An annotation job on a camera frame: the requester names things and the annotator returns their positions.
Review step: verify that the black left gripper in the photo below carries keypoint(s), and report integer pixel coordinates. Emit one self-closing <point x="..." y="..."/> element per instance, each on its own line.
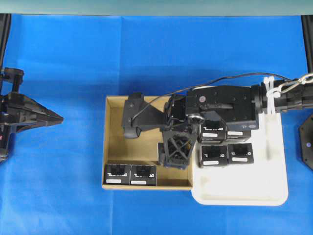
<point x="19" y="110"/>

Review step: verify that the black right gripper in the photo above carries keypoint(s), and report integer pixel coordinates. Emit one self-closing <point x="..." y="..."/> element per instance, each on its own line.
<point x="235" y="106"/>

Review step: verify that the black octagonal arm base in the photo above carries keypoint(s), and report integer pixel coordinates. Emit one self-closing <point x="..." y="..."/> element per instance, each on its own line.
<point x="306" y="142"/>

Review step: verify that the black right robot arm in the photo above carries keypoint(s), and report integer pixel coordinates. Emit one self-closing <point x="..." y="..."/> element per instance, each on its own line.
<point x="299" y="98"/>

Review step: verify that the black box back left tray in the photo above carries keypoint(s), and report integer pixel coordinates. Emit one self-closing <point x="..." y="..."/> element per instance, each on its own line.
<point x="212" y="132"/>

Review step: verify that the black box tray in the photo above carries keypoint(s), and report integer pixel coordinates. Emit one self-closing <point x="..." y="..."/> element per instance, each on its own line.
<point x="213" y="156"/>
<point x="241" y="153"/>
<point x="212" y="132"/>
<point x="238" y="136"/>

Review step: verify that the black box front left tray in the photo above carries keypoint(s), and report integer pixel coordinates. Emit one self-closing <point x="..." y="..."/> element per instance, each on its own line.
<point x="213" y="156"/>

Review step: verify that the black box in cardboard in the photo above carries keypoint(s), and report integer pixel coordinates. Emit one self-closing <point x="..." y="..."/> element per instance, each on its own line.
<point x="143" y="175"/>
<point x="117" y="174"/>

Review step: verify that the black box back right tray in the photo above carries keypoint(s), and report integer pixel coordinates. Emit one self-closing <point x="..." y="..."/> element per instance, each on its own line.
<point x="238" y="136"/>

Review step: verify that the brown cardboard box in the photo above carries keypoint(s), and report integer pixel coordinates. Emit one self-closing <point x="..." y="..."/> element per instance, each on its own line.
<point x="140" y="151"/>

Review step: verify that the black box front right tray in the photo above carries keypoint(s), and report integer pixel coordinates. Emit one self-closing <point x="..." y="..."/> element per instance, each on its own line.
<point x="241" y="153"/>

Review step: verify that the black box leftmost in cardboard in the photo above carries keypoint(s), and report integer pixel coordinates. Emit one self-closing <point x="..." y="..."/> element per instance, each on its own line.
<point x="117" y="174"/>

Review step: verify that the blue table cloth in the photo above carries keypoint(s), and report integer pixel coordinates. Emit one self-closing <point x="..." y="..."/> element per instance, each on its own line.
<point x="51" y="183"/>

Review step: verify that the white plastic tray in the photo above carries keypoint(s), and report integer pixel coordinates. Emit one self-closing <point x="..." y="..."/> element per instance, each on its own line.
<point x="262" y="183"/>

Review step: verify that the white zip ties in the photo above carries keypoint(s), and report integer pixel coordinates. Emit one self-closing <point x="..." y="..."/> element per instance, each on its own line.
<point x="272" y="93"/>

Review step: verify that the silver carabiner clip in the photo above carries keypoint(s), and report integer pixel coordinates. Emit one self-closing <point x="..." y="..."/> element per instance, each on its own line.
<point x="288" y="86"/>

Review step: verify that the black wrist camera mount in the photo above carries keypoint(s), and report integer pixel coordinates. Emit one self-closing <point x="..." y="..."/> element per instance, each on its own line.
<point x="139" y="116"/>

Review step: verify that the black left frame post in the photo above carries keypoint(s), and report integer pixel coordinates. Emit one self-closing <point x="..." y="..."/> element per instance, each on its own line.
<point x="5" y="24"/>

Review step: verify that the black frame post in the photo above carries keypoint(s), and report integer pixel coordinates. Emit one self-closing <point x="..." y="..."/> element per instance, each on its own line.
<point x="307" y="28"/>
<point x="5" y="24"/>

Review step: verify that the black right frame post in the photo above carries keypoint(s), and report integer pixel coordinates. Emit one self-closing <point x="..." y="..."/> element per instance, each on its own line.
<point x="307" y="28"/>

